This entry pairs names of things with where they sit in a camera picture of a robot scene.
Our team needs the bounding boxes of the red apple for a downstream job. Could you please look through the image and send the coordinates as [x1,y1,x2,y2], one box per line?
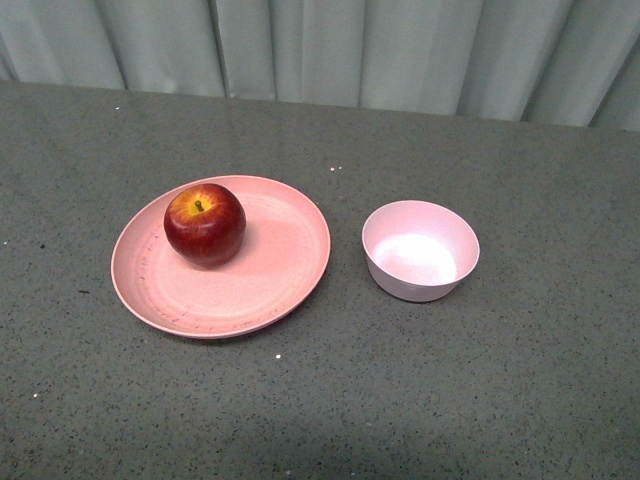
[163,183,246,267]

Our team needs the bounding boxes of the pink bowl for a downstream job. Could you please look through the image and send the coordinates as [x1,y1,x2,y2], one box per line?
[361,200,480,303]

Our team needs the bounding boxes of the pink plate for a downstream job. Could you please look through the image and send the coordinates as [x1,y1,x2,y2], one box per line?
[111,175,331,339]

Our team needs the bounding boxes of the white curtain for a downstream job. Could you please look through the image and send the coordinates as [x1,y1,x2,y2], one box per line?
[1,0,639,131]

